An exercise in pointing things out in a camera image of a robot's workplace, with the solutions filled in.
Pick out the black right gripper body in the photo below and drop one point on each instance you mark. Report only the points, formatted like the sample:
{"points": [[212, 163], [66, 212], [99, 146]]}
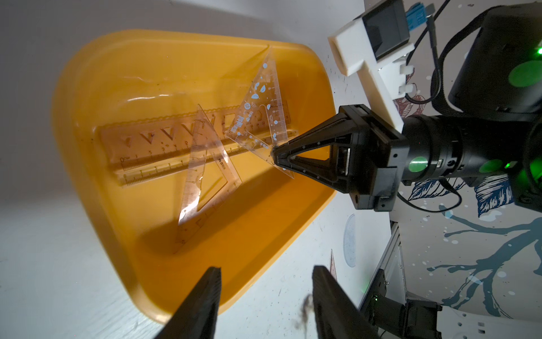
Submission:
{"points": [[377, 160]]}

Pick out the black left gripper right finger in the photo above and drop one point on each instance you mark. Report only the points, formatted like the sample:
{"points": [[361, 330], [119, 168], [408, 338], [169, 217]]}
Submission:
{"points": [[335, 314]]}

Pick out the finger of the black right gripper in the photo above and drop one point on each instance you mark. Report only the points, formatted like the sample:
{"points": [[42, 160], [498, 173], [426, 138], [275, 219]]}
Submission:
{"points": [[334, 172], [321, 144]]}

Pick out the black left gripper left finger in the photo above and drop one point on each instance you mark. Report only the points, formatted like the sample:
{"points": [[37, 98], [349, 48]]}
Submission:
{"points": [[197, 315]]}

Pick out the pink right-angle set square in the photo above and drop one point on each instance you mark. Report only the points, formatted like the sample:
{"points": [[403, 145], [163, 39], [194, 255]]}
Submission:
{"points": [[332, 268]]}

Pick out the clear blue protractor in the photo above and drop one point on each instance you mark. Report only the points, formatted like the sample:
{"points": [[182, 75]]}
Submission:
{"points": [[349, 241]]}

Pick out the clear blue triangle set square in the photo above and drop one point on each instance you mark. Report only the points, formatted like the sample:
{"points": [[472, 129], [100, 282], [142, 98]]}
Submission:
{"points": [[259, 124]]}

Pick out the pink triangle set square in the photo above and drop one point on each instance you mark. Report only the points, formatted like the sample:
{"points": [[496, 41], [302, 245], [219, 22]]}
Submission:
{"points": [[206, 149]]}

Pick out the yellow plastic storage box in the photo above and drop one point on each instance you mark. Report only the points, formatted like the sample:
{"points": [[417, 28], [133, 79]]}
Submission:
{"points": [[135, 75]]}

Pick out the long pink stencil ruler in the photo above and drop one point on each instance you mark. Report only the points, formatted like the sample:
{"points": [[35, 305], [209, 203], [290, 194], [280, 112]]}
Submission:
{"points": [[137, 144]]}

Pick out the thin clear straight ruler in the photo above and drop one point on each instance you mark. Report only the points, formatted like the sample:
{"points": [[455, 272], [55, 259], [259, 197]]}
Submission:
{"points": [[135, 169]]}

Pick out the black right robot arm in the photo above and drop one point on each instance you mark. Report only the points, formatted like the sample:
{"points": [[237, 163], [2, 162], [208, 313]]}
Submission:
{"points": [[486, 90]]}

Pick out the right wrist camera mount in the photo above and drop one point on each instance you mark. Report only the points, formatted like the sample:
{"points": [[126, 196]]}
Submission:
{"points": [[374, 46]]}

